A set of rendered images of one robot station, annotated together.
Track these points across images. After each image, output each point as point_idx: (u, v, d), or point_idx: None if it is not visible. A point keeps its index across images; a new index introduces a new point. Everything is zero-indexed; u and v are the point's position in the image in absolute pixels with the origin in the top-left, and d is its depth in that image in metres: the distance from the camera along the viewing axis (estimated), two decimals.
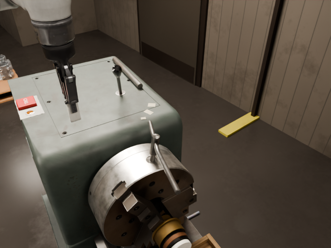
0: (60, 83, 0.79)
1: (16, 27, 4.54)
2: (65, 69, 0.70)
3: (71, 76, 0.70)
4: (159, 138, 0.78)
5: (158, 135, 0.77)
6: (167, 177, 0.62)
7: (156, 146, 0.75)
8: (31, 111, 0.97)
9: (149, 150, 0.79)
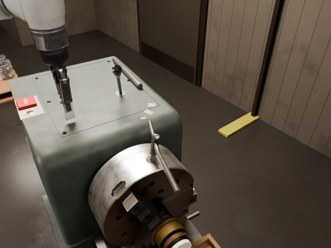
0: (56, 84, 0.87)
1: (16, 27, 4.54)
2: (60, 72, 0.78)
3: (65, 78, 0.78)
4: (159, 138, 0.78)
5: (158, 135, 0.77)
6: (167, 177, 0.62)
7: (156, 146, 0.75)
8: (31, 111, 0.97)
9: (149, 150, 0.79)
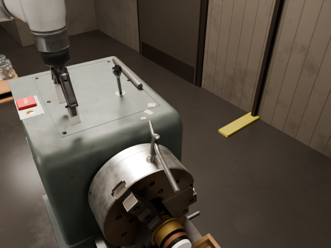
0: (52, 74, 0.90)
1: (16, 27, 4.54)
2: (60, 71, 0.78)
3: (64, 72, 0.77)
4: (159, 138, 0.78)
5: (158, 135, 0.77)
6: (167, 177, 0.62)
7: (156, 146, 0.75)
8: (31, 111, 0.97)
9: (149, 150, 0.79)
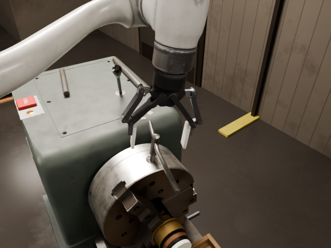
0: (132, 112, 0.67)
1: (16, 27, 4.54)
2: (183, 90, 0.67)
3: (192, 88, 0.68)
4: (159, 138, 0.78)
5: (158, 135, 0.77)
6: (167, 177, 0.62)
7: (156, 146, 0.75)
8: (31, 111, 0.97)
9: (149, 150, 0.79)
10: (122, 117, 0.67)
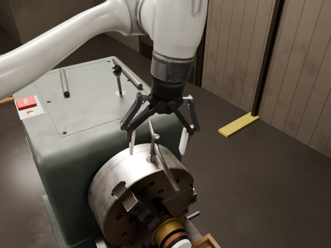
0: (131, 120, 0.68)
1: (16, 27, 4.54)
2: (182, 98, 0.68)
3: (190, 96, 0.69)
4: (159, 138, 0.78)
5: (158, 135, 0.77)
6: (167, 177, 0.62)
7: (156, 146, 0.75)
8: (31, 111, 0.97)
9: (149, 150, 0.79)
10: (121, 125, 0.69)
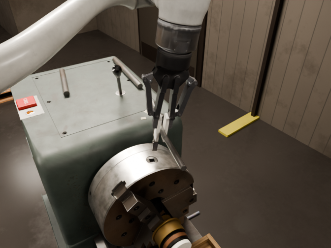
0: (151, 103, 0.66)
1: (16, 27, 4.54)
2: (188, 75, 0.65)
3: (195, 78, 0.66)
4: (163, 117, 0.74)
5: (162, 114, 0.74)
6: (172, 154, 0.59)
7: (160, 126, 0.72)
8: (31, 111, 0.97)
9: (153, 130, 0.76)
10: (148, 110, 0.68)
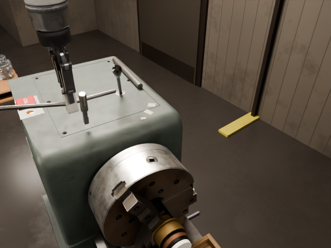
0: (56, 72, 0.77)
1: (16, 27, 4.54)
2: (61, 56, 0.68)
3: (67, 63, 0.67)
4: (83, 98, 0.80)
5: (83, 95, 0.80)
6: (13, 106, 0.72)
7: None
8: (31, 111, 0.97)
9: None
10: None
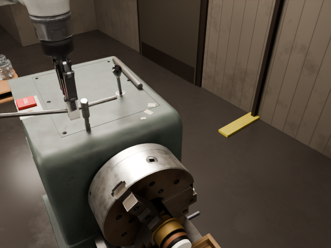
0: (59, 79, 0.79)
1: (16, 27, 4.54)
2: (63, 64, 0.69)
3: (69, 71, 0.69)
4: (85, 105, 0.81)
5: (85, 101, 0.81)
6: (16, 113, 0.74)
7: None
8: None
9: None
10: None
